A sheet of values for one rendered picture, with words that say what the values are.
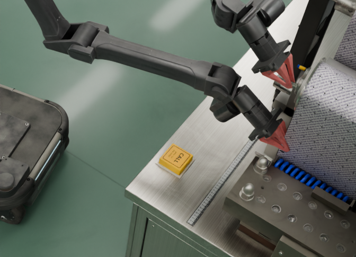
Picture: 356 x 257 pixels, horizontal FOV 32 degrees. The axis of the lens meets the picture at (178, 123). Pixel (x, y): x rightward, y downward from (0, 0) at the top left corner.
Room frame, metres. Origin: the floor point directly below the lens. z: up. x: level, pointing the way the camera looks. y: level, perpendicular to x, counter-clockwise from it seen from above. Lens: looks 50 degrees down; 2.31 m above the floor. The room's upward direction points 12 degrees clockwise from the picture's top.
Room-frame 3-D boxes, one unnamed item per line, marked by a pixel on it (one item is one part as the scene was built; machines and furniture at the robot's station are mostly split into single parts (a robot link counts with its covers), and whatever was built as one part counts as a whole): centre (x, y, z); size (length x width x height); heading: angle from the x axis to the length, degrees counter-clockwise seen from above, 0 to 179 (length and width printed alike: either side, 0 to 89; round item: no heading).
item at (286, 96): (1.15, -0.27, 1.05); 0.06 x 0.05 x 0.31; 66
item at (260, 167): (0.99, -0.23, 1.05); 0.04 x 0.04 x 0.04
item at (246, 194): (0.90, -0.20, 1.05); 0.04 x 0.04 x 0.04
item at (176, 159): (1.05, -0.01, 0.91); 0.07 x 0.07 x 0.02; 66
